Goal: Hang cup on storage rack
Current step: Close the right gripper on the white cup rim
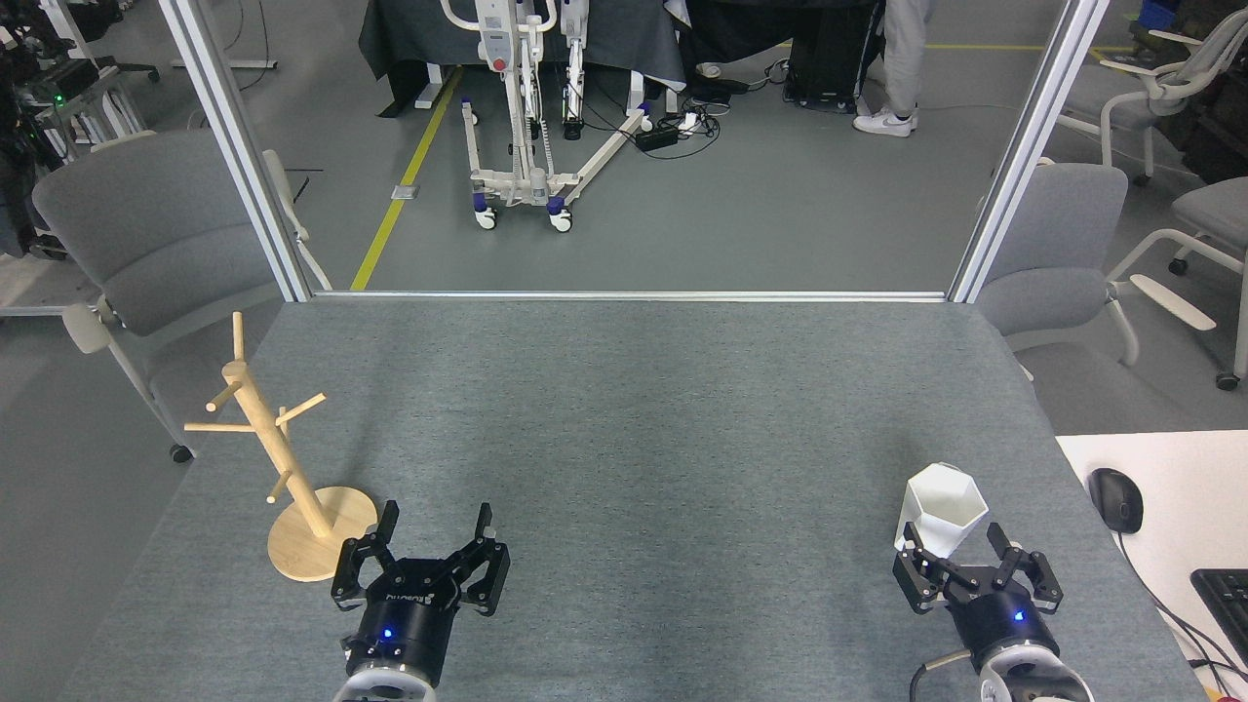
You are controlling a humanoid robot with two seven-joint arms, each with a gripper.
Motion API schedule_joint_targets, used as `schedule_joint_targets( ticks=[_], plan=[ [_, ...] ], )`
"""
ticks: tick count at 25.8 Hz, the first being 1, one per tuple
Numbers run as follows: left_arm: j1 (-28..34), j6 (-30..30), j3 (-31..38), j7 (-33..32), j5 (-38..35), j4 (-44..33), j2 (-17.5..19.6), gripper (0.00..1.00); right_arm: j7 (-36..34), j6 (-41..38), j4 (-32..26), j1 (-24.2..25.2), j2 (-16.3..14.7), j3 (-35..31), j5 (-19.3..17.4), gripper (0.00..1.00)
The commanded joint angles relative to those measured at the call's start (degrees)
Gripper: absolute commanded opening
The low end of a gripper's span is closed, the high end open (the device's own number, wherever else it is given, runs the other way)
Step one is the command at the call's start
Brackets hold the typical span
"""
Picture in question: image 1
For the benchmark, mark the black computer mouse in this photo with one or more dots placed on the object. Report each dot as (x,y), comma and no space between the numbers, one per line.
(1116,499)

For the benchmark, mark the grey chair with beige armrests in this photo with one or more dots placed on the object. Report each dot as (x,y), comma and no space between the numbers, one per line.
(146,214)
(1063,234)

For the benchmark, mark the grey chair with white frame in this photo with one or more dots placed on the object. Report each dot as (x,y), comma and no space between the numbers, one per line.
(1219,210)

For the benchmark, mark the wooden cup rack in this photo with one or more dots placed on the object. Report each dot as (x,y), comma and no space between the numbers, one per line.
(292,556)

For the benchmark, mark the white hexagonal cup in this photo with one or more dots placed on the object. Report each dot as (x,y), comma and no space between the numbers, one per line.
(941,512)

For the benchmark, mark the dark table cloth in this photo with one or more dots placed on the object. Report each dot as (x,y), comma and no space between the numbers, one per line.
(429,29)

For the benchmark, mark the silver table edge rail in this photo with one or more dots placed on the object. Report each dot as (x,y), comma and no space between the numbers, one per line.
(634,295)

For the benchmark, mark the black equipment case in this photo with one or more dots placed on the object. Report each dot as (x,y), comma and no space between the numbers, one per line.
(829,49)

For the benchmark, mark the black office chair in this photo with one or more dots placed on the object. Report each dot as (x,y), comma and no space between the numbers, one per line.
(93,15)

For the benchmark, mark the white mesh office chair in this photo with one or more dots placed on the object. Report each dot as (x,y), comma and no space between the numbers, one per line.
(1136,115)

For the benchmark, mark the silver frame post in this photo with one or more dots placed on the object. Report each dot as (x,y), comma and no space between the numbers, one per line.
(1024,156)
(234,136)

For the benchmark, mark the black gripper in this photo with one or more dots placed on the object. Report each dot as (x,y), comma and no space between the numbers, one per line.
(405,624)
(1004,624)

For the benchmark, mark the black keyboard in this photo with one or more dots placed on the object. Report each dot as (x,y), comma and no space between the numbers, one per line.
(1228,604)

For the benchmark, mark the equipment rack with green light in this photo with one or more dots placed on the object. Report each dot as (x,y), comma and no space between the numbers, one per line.
(68,78)

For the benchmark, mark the black power adapter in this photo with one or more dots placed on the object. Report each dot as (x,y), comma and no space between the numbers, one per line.
(658,137)

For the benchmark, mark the white wheeled stand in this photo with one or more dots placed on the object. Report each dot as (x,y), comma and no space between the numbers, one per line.
(497,44)

